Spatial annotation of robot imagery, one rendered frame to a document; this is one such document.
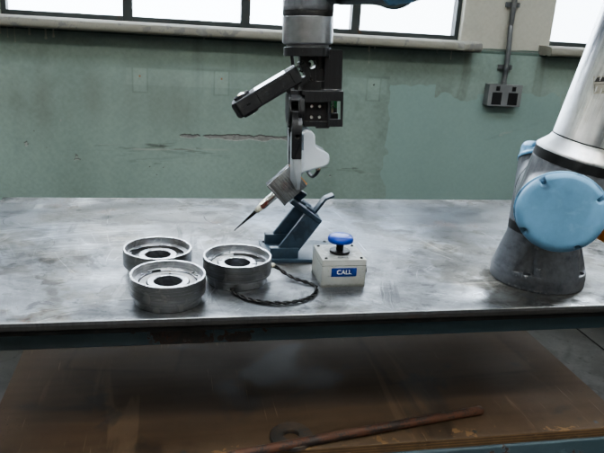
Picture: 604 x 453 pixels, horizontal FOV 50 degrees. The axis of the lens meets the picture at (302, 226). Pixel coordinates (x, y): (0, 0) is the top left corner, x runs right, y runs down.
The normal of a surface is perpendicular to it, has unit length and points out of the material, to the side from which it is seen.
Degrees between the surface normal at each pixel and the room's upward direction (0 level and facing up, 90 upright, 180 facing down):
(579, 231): 97
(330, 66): 87
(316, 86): 87
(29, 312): 0
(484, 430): 0
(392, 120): 90
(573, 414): 0
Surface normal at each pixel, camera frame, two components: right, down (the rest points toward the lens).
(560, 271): 0.16, 0.01
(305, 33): -0.08, 0.26
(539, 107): 0.18, 0.31
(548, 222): -0.33, 0.39
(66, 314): 0.06, -0.95
